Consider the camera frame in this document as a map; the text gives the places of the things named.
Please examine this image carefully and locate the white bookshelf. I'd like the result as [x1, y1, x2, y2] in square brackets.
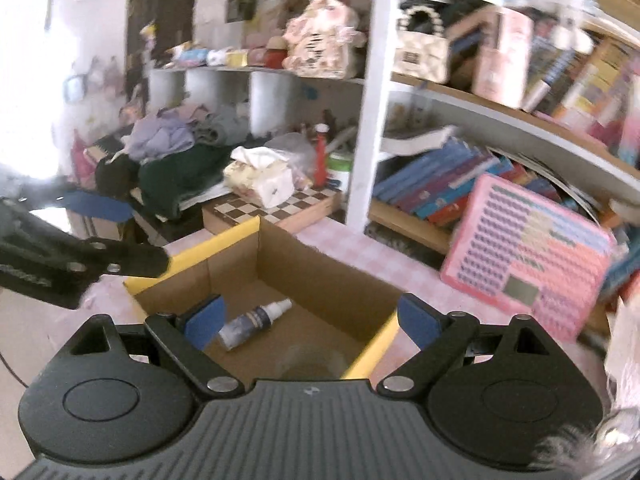
[344, 0, 640, 257]

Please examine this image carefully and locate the white tissue pack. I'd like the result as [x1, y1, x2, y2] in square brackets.
[222, 146, 296, 209]

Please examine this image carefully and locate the clear plastic bag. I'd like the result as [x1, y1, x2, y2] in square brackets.
[264, 132, 319, 190]

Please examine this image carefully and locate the white cloth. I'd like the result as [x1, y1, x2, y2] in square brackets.
[601, 292, 640, 413]

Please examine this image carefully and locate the pink box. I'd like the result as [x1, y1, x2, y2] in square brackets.
[472, 9, 534, 109]

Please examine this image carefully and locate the red bottle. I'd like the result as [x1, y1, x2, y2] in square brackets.
[312, 124, 332, 189]

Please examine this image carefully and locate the pink floral toy house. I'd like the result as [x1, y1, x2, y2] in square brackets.
[282, 0, 369, 79]

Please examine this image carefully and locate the row of colourful books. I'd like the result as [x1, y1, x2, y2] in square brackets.
[372, 137, 601, 227]

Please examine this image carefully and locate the white jar with green label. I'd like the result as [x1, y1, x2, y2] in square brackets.
[325, 150, 354, 194]

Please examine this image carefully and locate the black cloth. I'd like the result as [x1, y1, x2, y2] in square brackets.
[94, 152, 142, 197]

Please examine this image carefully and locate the purple cloth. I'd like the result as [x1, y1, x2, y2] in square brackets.
[124, 106, 197, 162]

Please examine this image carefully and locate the row of upright books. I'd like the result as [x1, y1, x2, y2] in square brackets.
[520, 19, 640, 163]

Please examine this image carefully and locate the cardboard box with yellow flaps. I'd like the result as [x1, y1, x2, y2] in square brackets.
[122, 216, 401, 381]

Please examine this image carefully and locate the white cubby shelf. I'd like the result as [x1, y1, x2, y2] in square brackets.
[147, 66, 367, 137]

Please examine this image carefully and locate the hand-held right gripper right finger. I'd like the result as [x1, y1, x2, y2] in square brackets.
[376, 293, 563, 402]

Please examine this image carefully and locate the cream quilted pearl-handle handbag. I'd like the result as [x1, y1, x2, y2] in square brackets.
[392, 5, 451, 84]

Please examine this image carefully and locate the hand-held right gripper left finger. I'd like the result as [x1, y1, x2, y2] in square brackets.
[62, 294, 246, 402]

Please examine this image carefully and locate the pink learning tablet toy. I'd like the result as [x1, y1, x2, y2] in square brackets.
[440, 172, 618, 343]

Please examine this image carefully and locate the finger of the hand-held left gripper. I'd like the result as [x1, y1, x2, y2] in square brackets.
[30, 180, 137, 224]
[60, 237, 172, 281]

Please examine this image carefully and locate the wooden chessboard box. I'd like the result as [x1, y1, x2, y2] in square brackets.
[201, 185, 346, 236]

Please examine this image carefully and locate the pink checked printed tablecloth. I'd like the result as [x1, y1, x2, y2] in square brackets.
[75, 212, 617, 376]

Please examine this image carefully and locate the small clear spray bottle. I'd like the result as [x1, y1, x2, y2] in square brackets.
[216, 298, 293, 352]

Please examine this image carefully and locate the red round toy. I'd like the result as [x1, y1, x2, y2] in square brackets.
[263, 37, 288, 70]

